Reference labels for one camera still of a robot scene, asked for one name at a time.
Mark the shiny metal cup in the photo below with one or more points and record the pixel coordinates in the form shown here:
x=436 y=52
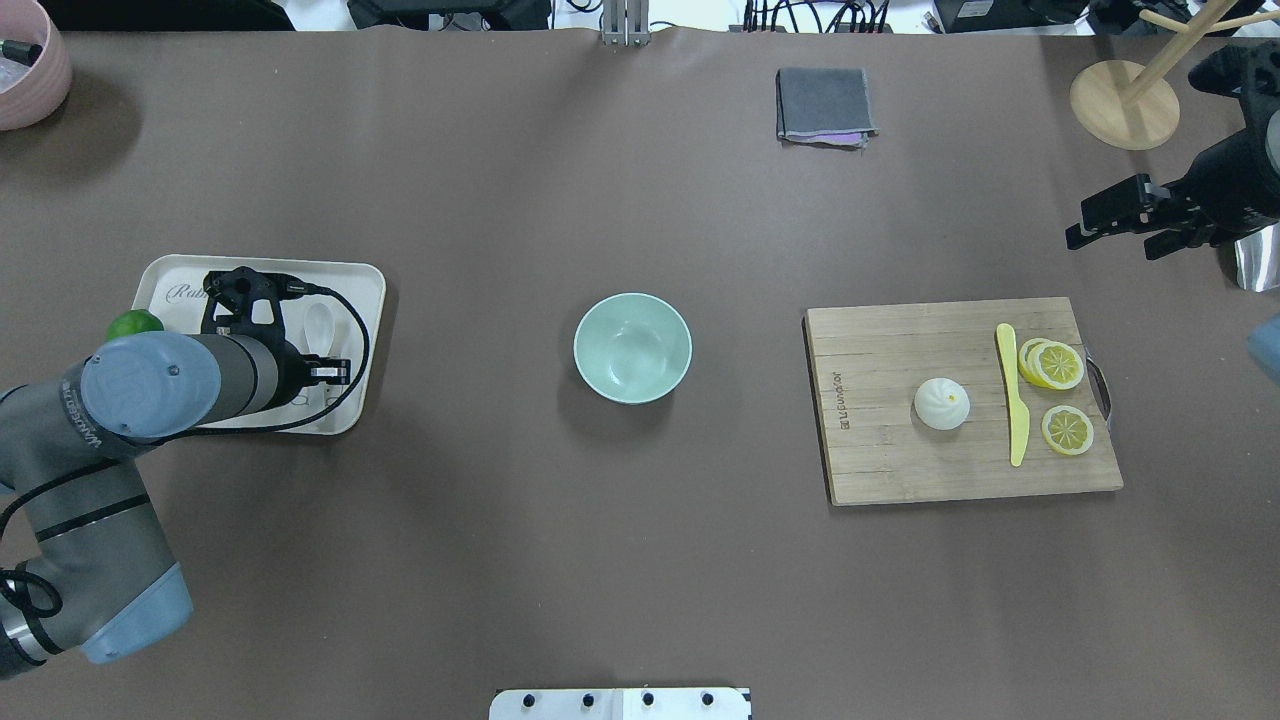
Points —
x=1257 y=260

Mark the pink ribbed bowl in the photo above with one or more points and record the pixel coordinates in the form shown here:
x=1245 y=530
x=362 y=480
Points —
x=39 y=90

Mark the lower lemon slice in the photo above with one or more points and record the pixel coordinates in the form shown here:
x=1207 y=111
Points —
x=1067 y=430

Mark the wooden cutting board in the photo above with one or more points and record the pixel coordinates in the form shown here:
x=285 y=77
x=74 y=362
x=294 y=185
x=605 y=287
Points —
x=866 y=363

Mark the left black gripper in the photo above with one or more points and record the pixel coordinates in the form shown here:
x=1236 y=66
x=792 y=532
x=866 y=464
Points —
x=289 y=368

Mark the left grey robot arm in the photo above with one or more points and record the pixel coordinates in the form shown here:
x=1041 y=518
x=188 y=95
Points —
x=105 y=580

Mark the wooden mug tree stand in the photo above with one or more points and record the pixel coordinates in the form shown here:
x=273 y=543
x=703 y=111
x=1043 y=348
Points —
x=1131 y=106

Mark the mint green bowl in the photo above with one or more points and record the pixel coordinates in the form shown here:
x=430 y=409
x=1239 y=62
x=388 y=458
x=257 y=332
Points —
x=632 y=348

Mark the white control box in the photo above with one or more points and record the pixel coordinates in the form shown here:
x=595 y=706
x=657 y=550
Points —
x=623 y=703

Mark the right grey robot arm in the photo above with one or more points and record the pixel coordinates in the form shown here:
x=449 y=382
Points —
x=1230 y=191

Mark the green lime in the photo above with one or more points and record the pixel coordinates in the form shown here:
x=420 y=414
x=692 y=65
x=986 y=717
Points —
x=134 y=321

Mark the lemon slice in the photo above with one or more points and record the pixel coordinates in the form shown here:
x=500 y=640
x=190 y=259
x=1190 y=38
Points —
x=1050 y=364
x=1067 y=430

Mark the upper lemon slice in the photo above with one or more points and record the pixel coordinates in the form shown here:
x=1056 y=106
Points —
x=1050 y=364

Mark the yellow plastic knife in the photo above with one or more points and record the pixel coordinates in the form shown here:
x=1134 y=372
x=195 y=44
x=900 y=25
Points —
x=1017 y=411

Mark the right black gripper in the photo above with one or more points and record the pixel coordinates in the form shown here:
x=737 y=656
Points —
x=1232 y=186

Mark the white ceramic spoon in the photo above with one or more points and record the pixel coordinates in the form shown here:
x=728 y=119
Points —
x=319 y=328

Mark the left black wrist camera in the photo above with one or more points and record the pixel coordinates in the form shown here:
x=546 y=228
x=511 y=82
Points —
x=232 y=294

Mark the folded grey cloth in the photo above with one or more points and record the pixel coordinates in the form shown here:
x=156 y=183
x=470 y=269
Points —
x=824 y=107

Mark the metal bracket at table edge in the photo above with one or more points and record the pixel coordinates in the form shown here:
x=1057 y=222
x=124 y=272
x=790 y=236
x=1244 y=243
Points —
x=625 y=23

